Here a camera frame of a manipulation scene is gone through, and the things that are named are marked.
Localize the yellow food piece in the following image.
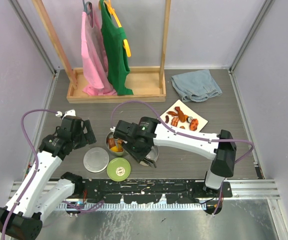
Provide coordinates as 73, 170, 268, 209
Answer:
110, 146, 119, 153

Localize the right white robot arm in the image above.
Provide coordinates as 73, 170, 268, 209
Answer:
110, 116, 237, 197

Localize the folded blue towel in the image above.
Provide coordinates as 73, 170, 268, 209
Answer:
170, 69, 222, 103

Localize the brown sausage piece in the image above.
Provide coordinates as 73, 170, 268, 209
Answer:
107, 138, 116, 149

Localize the green round lid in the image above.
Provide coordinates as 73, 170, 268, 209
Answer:
106, 157, 131, 182

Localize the grey clothes hanger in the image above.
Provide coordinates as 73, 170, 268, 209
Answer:
82, 0, 94, 27

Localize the purple cable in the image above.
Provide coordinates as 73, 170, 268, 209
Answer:
0, 109, 105, 238
110, 100, 255, 216

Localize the pink shirt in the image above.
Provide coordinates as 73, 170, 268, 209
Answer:
81, 12, 117, 96

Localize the food pile on plate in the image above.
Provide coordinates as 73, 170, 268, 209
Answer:
165, 106, 199, 131

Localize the small steel bowl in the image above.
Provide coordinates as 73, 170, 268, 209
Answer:
140, 146, 159, 167

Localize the white cable duct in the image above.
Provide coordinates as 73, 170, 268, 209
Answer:
58, 199, 207, 211

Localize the round steel lid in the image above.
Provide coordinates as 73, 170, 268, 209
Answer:
83, 147, 110, 173

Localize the yellow clothes hanger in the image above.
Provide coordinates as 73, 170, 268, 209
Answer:
98, 0, 131, 57

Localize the wooden clothes rack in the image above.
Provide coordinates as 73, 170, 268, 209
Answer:
33, 0, 171, 104

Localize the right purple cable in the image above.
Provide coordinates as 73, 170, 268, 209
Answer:
110, 100, 255, 216

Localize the large round steel tin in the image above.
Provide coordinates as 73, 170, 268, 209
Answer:
105, 132, 127, 157

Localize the orange food piece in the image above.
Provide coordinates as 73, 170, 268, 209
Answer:
117, 139, 124, 152

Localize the green shirt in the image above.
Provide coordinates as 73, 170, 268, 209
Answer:
101, 2, 134, 96

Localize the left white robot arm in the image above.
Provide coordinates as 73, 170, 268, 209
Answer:
0, 115, 96, 240

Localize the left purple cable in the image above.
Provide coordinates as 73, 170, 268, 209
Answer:
0, 109, 105, 238

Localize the white square plate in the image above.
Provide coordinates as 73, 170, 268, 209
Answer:
161, 100, 208, 132

